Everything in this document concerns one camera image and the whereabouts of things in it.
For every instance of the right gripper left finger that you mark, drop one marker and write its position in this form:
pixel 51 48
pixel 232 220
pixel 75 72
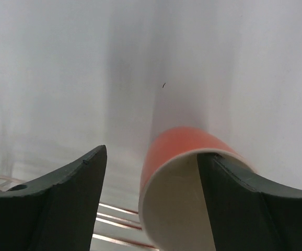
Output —
pixel 56 211

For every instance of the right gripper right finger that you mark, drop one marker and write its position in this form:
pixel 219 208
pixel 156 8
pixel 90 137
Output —
pixel 247 211

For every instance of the metal wire dish rack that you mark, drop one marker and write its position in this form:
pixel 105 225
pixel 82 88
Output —
pixel 117 228

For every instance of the orange white mug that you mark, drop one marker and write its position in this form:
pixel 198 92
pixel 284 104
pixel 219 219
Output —
pixel 171 206

